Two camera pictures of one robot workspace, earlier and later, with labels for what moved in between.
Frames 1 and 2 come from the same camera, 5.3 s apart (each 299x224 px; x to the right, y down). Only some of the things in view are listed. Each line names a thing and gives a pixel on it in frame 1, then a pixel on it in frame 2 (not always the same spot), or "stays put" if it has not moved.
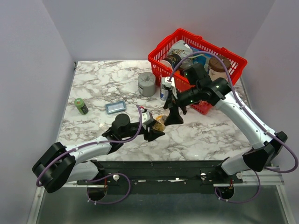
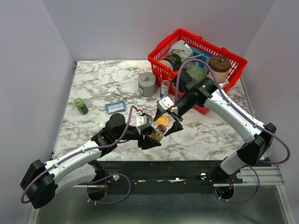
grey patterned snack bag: x=180 y=48 stays put
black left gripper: x=153 y=135 -> x=148 y=142
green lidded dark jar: x=81 y=106 stays put
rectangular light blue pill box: x=116 y=107 stays put
